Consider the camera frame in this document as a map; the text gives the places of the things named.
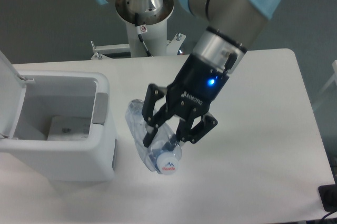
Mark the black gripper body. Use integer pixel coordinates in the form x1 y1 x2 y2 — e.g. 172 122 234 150
166 54 229 121

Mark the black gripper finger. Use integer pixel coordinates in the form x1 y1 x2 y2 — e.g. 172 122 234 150
176 113 218 144
142 83 173 147

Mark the clear crushed plastic bottle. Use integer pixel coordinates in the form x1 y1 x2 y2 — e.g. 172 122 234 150
125 99 182 175

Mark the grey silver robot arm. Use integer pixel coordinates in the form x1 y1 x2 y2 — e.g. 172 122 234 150
96 0 281 147

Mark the white open trash can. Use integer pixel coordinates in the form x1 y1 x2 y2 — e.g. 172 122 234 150
1 55 117 182

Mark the black device at table edge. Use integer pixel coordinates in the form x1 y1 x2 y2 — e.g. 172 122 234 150
318 184 336 212

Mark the white bracket with bolts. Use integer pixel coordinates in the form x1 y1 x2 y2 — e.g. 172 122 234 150
91 33 186 60

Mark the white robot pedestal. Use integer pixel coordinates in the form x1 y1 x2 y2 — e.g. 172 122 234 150
115 0 174 57

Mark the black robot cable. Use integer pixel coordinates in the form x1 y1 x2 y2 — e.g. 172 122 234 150
134 12 153 57

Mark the white frame at right edge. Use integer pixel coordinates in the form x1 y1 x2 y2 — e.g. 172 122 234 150
312 60 336 112

